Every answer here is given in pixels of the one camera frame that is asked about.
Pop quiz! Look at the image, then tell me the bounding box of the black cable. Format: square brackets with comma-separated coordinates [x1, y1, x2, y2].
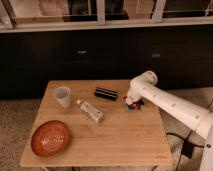
[165, 99, 213, 171]

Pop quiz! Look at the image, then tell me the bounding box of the red pepper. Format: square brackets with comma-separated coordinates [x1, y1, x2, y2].
[128, 103, 141, 110]

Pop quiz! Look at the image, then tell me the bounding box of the blue object under arm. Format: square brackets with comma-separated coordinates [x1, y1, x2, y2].
[133, 100, 144, 107]

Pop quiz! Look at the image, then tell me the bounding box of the wooden table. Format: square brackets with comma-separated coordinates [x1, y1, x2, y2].
[20, 80, 172, 167]

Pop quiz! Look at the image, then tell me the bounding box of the black rectangular block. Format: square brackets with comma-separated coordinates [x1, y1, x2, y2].
[94, 87, 118, 100]

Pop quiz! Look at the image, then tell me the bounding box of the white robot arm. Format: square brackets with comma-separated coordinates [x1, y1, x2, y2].
[126, 71, 213, 171]

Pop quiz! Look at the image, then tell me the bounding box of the dark cabinet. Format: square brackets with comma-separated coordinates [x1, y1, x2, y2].
[0, 26, 213, 99]

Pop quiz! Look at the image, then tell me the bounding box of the white tube bottle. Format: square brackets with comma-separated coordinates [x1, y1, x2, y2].
[77, 99, 104, 123]

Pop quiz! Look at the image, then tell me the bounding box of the translucent plastic cup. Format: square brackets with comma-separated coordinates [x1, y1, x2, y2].
[53, 86, 71, 108]

